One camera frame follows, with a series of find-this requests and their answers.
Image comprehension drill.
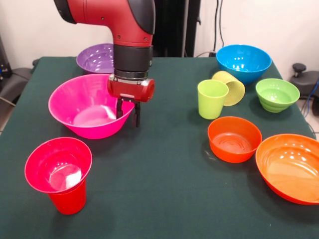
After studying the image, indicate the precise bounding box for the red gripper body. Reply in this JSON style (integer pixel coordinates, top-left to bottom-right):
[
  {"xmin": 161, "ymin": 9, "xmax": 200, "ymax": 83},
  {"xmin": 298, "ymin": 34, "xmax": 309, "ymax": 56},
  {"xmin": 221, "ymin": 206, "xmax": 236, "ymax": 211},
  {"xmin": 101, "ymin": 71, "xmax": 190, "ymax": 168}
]
[{"xmin": 107, "ymin": 74, "xmax": 156, "ymax": 103}]

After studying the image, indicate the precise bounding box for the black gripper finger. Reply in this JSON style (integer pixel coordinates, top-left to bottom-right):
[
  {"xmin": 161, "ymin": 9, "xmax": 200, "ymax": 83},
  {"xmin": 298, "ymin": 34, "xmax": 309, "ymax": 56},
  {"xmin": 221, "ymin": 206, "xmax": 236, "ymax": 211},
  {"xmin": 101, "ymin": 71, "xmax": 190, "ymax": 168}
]
[
  {"xmin": 116, "ymin": 98, "xmax": 125, "ymax": 120},
  {"xmin": 131, "ymin": 101, "xmax": 142, "ymax": 128}
]

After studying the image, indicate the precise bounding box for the large magenta bowl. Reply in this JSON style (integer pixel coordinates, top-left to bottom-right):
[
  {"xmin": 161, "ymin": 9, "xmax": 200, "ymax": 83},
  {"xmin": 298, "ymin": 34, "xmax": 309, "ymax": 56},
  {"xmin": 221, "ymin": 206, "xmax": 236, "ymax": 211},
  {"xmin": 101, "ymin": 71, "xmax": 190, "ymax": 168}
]
[{"xmin": 48, "ymin": 73, "xmax": 136, "ymax": 139}]

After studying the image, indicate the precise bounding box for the small crimson pink bowl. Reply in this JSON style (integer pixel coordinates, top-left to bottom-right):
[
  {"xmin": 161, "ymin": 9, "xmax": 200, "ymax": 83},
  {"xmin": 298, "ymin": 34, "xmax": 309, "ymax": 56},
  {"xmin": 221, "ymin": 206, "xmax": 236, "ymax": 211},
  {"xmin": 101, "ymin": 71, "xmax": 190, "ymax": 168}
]
[{"xmin": 24, "ymin": 136, "xmax": 93, "ymax": 194}]

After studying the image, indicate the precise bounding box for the small orange bowl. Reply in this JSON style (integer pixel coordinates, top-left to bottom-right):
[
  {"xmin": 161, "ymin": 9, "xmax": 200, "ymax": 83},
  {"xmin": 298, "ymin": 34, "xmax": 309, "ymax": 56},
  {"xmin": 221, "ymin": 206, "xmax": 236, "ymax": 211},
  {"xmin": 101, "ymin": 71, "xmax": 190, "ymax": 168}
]
[{"xmin": 207, "ymin": 116, "xmax": 263, "ymax": 164}]

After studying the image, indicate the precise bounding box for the yellow cup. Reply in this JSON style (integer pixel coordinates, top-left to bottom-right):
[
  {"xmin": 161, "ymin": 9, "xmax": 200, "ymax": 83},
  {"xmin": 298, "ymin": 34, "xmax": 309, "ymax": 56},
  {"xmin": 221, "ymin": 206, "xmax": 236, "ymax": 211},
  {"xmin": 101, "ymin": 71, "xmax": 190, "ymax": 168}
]
[{"xmin": 211, "ymin": 70, "xmax": 246, "ymax": 107}]

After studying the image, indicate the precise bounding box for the purple bowl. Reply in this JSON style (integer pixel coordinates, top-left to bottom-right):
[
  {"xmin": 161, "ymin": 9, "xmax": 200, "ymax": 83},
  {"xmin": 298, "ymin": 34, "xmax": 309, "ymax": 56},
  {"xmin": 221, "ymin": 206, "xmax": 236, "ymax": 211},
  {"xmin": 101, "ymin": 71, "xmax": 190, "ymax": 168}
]
[{"xmin": 76, "ymin": 43, "xmax": 115, "ymax": 75}]

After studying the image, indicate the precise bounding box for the dark green tablecloth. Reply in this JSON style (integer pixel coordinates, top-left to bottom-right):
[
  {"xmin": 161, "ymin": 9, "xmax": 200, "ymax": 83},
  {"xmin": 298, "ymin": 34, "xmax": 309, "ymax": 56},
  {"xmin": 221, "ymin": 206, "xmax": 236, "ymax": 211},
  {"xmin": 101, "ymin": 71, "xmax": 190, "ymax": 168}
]
[{"xmin": 0, "ymin": 56, "xmax": 319, "ymax": 239}]

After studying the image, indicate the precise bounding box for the lime green cup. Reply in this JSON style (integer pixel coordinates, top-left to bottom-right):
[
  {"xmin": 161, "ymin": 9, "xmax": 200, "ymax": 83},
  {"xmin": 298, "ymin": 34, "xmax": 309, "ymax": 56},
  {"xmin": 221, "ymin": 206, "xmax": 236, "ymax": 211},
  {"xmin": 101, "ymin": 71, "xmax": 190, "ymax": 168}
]
[{"xmin": 197, "ymin": 79, "xmax": 229, "ymax": 120}]

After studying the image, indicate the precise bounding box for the black robot column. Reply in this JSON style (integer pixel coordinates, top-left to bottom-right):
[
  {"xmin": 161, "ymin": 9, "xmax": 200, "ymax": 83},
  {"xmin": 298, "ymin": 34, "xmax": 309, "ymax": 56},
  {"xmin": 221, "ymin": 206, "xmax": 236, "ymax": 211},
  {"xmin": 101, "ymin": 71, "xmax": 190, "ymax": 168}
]
[{"xmin": 152, "ymin": 0, "xmax": 201, "ymax": 57}]

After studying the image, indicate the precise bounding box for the red cup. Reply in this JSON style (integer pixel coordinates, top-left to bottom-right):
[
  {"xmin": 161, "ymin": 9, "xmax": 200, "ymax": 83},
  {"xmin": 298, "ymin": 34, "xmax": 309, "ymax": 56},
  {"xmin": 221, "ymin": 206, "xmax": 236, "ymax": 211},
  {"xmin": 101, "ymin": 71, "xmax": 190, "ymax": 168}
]
[{"xmin": 47, "ymin": 178, "xmax": 87, "ymax": 215}]

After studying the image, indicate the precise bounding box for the blue bowl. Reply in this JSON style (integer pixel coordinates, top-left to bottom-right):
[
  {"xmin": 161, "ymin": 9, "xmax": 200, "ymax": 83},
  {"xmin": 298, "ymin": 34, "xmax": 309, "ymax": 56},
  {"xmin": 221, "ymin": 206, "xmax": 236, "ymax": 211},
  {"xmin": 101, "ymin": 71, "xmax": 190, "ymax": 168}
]
[{"xmin": 215, "ymin": 44, "xmax": 273, "ymax": 86}]

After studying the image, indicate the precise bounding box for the black equipment box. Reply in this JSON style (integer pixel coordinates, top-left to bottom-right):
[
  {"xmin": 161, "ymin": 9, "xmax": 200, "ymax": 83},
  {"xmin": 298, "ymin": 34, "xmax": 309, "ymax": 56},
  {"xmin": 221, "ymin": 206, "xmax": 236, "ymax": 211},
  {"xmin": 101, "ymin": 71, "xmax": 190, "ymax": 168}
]
[{"xmin": 0, "ymin": 34, "xmax": 12, "ymax": 83}]

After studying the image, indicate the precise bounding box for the small green bowl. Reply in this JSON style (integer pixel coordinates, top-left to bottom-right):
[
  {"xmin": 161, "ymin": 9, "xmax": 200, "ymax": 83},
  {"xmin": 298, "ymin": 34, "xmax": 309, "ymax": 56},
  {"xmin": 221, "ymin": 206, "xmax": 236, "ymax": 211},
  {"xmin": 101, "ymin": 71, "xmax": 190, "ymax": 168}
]
[{"xmin": 255, "ymin": 78, "xmax": 301, "ymax": 114}]

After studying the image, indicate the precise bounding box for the large orange bowl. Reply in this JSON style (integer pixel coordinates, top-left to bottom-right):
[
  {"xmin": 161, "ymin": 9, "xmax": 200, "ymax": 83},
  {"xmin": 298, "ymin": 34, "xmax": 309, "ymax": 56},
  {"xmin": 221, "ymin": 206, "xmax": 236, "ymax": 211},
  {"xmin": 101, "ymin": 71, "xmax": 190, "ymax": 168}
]
[{"xmin": 255, "ymin": 133, "xmax": 319, "ymax": 206}]

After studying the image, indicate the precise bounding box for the black wall cable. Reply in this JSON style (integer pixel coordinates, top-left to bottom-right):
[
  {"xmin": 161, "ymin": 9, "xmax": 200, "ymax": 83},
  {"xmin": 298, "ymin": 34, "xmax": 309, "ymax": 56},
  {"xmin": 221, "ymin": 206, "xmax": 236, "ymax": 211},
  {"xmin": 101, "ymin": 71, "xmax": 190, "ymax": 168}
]
[{"xmin": 213, "ymin": 0, "xmax": 225, "ymax": 54}]

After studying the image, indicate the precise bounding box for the blue cable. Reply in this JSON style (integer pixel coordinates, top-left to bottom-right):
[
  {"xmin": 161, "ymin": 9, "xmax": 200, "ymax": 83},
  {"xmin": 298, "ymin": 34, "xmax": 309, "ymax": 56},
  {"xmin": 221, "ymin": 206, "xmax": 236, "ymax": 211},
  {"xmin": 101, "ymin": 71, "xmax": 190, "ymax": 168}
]
[{"xmin": 301, "ymin": 79, "xmax": 319, "ymax": 118}]

